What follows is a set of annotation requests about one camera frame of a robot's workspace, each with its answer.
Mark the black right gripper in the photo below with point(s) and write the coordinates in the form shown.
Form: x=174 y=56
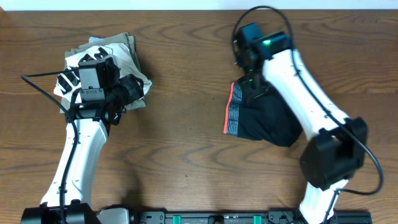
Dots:
x=252 y=90

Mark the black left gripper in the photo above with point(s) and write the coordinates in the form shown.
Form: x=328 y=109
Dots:
x=76 y=78

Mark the black shorts with grey waistband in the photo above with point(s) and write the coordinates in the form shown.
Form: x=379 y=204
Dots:
x=266 y=117

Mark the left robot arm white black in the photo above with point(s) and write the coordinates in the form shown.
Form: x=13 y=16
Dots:
x=97 y=102

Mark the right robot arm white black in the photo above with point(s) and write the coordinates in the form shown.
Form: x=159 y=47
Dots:
x=335 y=141

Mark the grey-beige folded garment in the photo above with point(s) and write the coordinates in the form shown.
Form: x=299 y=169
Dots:
x=123 y=38

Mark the light blue folded garment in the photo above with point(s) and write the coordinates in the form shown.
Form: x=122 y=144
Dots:
x=94 y=39

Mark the white shirt with black print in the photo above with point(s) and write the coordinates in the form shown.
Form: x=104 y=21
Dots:
x=125 y=60

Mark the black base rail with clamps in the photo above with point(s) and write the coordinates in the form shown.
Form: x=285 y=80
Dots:
x=126 y=215

